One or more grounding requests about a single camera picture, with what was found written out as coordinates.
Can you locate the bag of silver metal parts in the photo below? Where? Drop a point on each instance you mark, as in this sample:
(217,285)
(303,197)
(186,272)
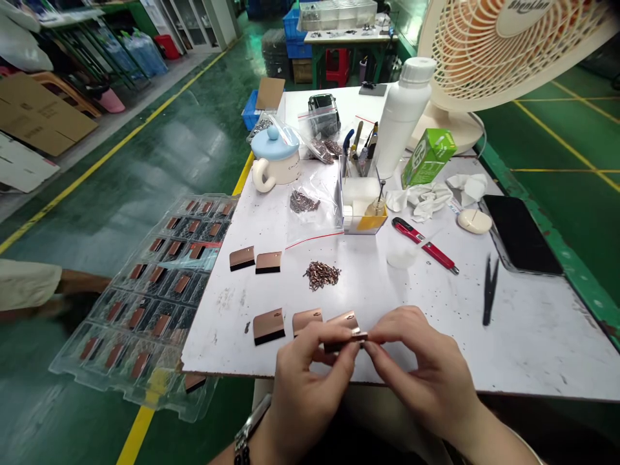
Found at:
(261,127)

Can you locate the flattened cardboard boxes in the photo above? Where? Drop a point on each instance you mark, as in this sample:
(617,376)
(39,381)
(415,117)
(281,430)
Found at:
(39,116)

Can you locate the clear zip bag of screws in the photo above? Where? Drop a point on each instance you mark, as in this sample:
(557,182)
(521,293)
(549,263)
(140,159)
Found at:
(310,208)

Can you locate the copper plate with black edge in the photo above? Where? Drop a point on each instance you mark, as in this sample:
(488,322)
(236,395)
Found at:
(194,383)
(342,319)
(268,325)
(269,262)
(305,318)
(241,258)

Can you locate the tall white plastic bottle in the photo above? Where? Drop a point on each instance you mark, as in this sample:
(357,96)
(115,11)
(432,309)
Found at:
(402,121)

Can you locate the crumpled white tissue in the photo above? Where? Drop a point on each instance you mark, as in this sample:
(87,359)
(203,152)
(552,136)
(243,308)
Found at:
(469,188)

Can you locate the round cream puck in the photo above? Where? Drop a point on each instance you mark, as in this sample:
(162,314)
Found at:
(474,220)

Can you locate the person's right hand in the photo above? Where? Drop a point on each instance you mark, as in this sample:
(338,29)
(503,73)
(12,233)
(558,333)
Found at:
(426,368)

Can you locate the small copper plate black edge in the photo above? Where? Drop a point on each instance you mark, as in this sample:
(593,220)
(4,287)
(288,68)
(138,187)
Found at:
(359,334)

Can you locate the black tweezers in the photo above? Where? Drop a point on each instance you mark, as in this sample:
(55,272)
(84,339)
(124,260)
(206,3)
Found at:
(490,290)

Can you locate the red bucket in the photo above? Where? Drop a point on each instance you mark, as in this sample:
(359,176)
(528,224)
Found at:
(168,47)

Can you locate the stack of blue crates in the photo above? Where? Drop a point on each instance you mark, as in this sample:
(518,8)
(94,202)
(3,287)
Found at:
(295,34)

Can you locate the small glass needle bottle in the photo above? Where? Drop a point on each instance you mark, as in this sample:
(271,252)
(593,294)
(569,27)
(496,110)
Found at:
(375,206)

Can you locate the person's left hand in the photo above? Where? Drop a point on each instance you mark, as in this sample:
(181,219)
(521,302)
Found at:
(305,378)

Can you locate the clear plastic tool holder box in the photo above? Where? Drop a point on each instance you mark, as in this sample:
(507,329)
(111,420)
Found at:
(363,203)

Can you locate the black smartphone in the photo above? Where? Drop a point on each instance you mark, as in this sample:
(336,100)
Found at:
(520,235)

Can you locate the zip bag of dark screws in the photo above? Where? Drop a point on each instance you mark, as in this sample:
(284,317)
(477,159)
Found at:
(322,131)

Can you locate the blue plastic bin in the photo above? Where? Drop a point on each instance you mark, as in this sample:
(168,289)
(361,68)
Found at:
(249,111)

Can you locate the small white squeeze bottle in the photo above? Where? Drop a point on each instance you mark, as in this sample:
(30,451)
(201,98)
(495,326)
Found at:
(402,256)

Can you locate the red plastic stool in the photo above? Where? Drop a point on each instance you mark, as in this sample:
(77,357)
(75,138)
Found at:
(337,65)

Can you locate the green and white carton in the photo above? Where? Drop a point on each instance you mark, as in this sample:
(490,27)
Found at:
(426,157)

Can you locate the clear tray of copper plates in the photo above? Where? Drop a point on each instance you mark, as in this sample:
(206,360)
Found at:
(145,300)

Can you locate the cream mug with blue lid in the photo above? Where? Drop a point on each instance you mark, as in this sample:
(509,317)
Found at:
(277,157)

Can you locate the group of water jugs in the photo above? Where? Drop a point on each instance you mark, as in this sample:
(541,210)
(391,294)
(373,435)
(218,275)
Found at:
(138,53)

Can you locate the white work table with parts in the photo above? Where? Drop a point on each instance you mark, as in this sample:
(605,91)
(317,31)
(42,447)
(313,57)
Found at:
(349,29)

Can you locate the red utility knife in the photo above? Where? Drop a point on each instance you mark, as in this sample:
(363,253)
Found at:
(428,247)

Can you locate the white cloth glove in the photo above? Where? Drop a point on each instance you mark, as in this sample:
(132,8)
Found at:
(419,199)

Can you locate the brown cardboard piece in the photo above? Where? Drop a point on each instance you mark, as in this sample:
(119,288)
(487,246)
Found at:
(270,93)

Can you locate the pile of copper screws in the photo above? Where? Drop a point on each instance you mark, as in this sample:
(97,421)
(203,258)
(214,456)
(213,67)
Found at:
(322,275)

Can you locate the cream desk fan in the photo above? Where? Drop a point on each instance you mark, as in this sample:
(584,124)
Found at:
(489,58)

